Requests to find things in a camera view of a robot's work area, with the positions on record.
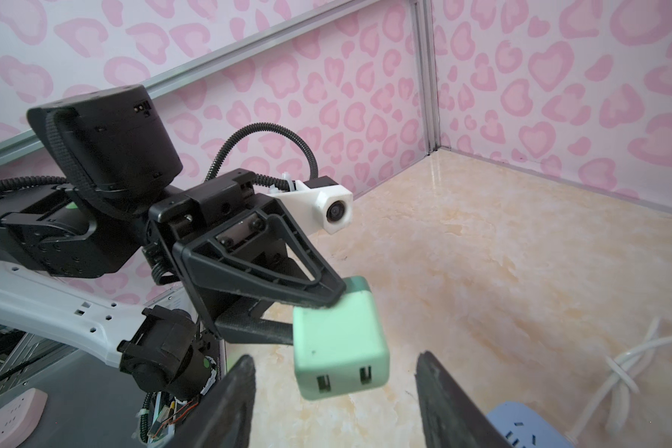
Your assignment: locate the blue square power strip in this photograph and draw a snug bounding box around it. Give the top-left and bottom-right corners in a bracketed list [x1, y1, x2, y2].
[486, 401, 573, 448]

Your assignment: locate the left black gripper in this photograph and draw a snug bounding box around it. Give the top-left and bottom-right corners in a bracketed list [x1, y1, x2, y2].
[143, 170, 346, 345]

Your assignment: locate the diagonal aluminium frame bar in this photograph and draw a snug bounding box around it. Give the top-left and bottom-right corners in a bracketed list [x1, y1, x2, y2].
[0, 0, 378, 167]

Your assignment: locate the pink round power strip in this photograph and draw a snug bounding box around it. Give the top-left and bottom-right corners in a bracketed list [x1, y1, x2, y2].
[0, 388, 49, 448]

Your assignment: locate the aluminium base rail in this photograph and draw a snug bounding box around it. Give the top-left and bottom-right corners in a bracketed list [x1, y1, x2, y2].
[0, 325, 77, 402]

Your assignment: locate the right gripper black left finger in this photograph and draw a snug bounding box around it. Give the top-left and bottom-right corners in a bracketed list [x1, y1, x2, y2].
[166, 355, 256, 448]

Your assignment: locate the light green plug adapter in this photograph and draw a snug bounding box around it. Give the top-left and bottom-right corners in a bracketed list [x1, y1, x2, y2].
[292, 276, 390, 401]

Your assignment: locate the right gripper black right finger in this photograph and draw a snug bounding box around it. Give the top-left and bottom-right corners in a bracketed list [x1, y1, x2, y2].
[416, 351, 509, 448]

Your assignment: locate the white power strip cable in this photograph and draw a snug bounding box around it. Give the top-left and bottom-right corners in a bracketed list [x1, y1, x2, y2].
[564, 315, 672, 444]

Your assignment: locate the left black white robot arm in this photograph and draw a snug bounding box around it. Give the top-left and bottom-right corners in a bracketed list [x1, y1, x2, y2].
[0, 85, 353, 447]

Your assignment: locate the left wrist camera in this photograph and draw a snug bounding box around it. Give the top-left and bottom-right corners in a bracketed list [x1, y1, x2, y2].
[267, 175, 354, 236]

